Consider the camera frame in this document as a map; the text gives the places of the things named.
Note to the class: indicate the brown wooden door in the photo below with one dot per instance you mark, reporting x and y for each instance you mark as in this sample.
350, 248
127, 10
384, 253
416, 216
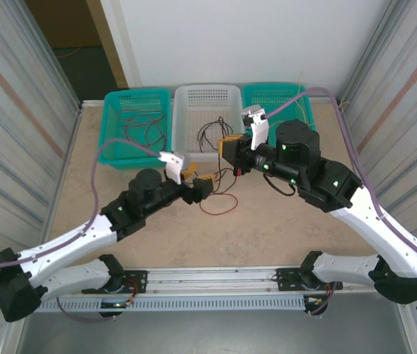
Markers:
64, 22

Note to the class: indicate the teal perforated plastic basket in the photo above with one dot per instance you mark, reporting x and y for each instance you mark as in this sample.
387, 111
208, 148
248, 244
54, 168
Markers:
267, 99
112, 110

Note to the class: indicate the beige door frame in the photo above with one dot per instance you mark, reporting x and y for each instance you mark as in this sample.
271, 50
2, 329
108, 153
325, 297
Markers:
108, 44

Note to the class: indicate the white perforated plastic basket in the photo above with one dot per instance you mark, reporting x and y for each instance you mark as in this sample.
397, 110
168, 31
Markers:
208, 99

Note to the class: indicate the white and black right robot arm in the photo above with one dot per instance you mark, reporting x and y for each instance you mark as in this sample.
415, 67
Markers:
385, 228

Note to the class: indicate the aluminium table edge frame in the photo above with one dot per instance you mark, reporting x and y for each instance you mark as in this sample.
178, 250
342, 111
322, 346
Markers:
93, 103

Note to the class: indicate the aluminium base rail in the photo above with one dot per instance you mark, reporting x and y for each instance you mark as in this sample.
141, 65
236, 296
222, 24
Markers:
212, 280

